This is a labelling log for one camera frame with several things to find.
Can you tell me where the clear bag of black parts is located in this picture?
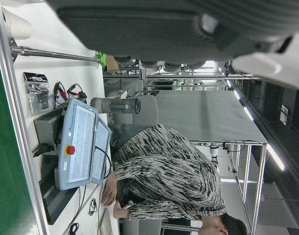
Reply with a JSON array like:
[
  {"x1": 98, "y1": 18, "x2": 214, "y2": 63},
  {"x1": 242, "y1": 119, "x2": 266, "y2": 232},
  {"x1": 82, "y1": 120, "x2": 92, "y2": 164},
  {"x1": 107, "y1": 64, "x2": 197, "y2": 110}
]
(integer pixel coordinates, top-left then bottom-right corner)
[{"x1": 23, "y1": 71, "x2": 53, "y2": 118}]

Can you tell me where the black earphone cable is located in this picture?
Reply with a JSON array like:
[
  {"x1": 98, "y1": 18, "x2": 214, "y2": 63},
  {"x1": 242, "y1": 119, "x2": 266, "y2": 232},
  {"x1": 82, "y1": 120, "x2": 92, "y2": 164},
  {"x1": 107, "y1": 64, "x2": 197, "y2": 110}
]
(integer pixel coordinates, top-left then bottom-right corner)
[{"x1": 89, "y1": 198, "x2": 99, "y2": 216}]

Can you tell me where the small blue teach pendant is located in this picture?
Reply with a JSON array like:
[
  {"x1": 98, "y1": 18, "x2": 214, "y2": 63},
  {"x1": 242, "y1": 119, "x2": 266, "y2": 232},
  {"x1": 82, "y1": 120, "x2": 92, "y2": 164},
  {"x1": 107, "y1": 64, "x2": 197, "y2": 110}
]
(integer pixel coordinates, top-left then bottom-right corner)
[{"x1": 90, "y1": 117, "x2": 113, "y2": 185}]

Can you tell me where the grey office chair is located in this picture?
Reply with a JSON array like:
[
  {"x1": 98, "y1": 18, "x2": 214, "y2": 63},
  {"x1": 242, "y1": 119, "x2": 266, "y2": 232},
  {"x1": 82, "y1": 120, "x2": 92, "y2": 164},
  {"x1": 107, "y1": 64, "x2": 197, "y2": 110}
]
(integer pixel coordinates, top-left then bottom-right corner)
[{"x1": 90, "y1": 94, "x2": 160, "y2": 125}]

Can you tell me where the metal rod with flange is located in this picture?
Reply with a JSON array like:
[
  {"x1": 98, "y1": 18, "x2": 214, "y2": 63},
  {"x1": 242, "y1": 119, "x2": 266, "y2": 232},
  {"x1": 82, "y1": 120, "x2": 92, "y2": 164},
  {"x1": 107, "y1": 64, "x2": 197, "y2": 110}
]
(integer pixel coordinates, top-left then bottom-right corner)
[{"x1": 8, "y1": 38, "x2": 101, "y2": 63}]

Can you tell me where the aluminium frame structure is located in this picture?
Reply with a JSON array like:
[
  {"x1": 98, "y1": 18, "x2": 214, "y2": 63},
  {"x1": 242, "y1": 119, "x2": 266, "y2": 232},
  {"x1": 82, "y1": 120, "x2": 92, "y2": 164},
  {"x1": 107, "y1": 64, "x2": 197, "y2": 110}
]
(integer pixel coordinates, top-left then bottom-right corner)
[{"x1": 188, "y1": 140, "x2": 268, "y2": 235}]

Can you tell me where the large blue teach pendant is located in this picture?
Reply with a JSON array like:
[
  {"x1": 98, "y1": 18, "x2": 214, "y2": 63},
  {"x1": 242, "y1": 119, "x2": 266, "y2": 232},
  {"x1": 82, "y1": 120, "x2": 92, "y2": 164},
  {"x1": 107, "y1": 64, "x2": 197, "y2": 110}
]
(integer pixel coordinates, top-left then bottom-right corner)
[{"x1": 57, "y1": 98, "x2": 100, "y2": 191}]

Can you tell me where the black cable with clips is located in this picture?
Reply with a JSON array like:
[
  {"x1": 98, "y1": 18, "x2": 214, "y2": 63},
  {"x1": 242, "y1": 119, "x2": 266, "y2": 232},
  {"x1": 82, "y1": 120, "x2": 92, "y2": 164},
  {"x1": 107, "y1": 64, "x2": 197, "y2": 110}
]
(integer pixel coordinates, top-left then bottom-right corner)
[
  {"x1": 66, "y1": 83, "x2": 88, "y2": 99},
  {"x1": 53, "y1": 81, "x2": 67, "y2": 109}
]

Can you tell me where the black pendant cable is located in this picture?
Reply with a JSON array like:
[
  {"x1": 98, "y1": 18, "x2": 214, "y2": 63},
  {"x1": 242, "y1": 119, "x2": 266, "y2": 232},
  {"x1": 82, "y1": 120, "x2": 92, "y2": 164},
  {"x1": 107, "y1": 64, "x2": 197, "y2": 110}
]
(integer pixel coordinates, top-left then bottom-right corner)
[{"x1": 94, "y1": 145, "x2": 114, "y2": 181}]

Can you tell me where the green belt conveyor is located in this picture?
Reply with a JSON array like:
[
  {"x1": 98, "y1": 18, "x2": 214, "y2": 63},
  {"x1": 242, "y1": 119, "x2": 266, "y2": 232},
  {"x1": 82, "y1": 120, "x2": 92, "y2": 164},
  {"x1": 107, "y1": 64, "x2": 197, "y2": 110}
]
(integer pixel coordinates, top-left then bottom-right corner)
[{"x1": 0, "y1": 0, "x2": 50, "y2": 235}]

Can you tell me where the person in mottled sweater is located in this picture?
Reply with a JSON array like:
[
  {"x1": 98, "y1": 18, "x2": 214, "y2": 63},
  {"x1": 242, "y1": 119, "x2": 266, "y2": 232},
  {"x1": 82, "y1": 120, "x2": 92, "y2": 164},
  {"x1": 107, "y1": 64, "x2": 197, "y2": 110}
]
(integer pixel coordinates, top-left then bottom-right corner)
[{"x1": 101, "y1": 123, "x2": 248, "y2": 235}]

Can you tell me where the green plastic clamp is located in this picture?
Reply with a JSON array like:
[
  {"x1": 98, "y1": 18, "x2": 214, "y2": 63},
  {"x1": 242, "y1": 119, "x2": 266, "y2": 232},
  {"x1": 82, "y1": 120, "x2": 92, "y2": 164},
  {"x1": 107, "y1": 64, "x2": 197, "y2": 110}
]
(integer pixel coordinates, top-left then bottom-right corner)
[{"x1": 95, "y1": 51, "x2": 108, "y2": 66}]

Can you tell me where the grey fabric screen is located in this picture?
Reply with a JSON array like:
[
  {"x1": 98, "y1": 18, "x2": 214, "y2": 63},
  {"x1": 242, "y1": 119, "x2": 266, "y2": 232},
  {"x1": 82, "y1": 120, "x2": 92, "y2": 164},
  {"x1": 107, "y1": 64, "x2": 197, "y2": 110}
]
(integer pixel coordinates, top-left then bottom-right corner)
[{"x1": 153, "y1": 90, "x2": 268, "y2": 144}]

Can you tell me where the grey control box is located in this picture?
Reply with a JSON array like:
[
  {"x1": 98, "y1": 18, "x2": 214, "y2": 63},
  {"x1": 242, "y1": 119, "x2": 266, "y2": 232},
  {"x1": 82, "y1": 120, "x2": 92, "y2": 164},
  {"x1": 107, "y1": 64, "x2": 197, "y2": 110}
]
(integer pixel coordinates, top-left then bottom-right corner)
[{"x1": 32, "y1": 107, "x2": 68, "y2": 159}]

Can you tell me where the black finned power unit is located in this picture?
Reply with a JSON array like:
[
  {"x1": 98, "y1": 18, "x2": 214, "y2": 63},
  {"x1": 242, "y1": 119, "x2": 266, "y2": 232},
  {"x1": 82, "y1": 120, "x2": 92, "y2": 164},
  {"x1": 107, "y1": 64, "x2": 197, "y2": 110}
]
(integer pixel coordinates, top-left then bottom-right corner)
[{"x1": 38, "y1": 168, "x2": 78, "y2": 226}]

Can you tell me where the white paper roll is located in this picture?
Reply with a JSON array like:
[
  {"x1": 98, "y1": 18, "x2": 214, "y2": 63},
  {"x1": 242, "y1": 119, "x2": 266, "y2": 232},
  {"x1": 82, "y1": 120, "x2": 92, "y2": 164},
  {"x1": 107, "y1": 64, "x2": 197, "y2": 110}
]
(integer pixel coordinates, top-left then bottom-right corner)
[{"x1": 1, "y1": 9, "x2": 34, "y2": 40}]

